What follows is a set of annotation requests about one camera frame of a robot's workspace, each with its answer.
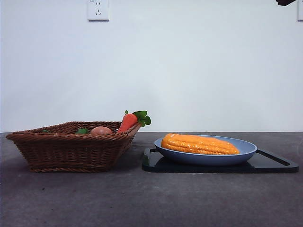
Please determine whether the brown wicker basket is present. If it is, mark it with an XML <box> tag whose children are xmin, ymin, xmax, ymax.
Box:
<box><xmin>6</xmin><ymin>121</ymin><xmax>143</xmax><ymax>173</ymax></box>

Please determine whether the brown egg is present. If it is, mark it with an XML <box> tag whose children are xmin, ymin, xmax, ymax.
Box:
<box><xmin>90</xmin><ymin>126</ymin><xmax>113</xmax><ymax>136</ymax></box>

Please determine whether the white wall plate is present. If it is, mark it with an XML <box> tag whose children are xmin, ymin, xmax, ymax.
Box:
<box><xmin>297</xmin><ymin>0</ymin><xmax>303</xmax><ymax>23</ymax></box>

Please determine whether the yellow corn cob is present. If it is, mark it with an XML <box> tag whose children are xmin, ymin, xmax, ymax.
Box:
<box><xmin>160</xmin><ymin>133</ymin><xmax>240</xmax><ymax>156</ymax></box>

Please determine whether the black rectangular tray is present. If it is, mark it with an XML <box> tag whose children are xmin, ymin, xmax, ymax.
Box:
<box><xmin>141</xmin><ymin>147</ymin><xmax>299</xmax><ymax>174</ymax></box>

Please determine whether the orange carrot with green leaves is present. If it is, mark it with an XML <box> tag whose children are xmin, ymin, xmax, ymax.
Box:
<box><xmin>116</xmin><ymin>110</ymin><xmax>152</xmax><ymax>135</ymax></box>

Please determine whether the white wall socket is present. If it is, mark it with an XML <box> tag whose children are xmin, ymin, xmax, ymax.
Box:
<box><xmin>88</xmin><ymin>0</ymin><xmax>110</xmax><ymax>23</ymax></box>

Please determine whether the blue round plate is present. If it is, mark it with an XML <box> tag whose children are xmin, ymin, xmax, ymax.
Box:
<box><xmin>154</xmin><ymin>135</ymin><xmax>258</xmax><ymax>166</ymax></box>

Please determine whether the green chili pepper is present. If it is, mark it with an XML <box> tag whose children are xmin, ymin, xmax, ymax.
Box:
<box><xmin>42</xmin><ymin>128</ymin><xmax>90</xmax><ymax>135</ymax></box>

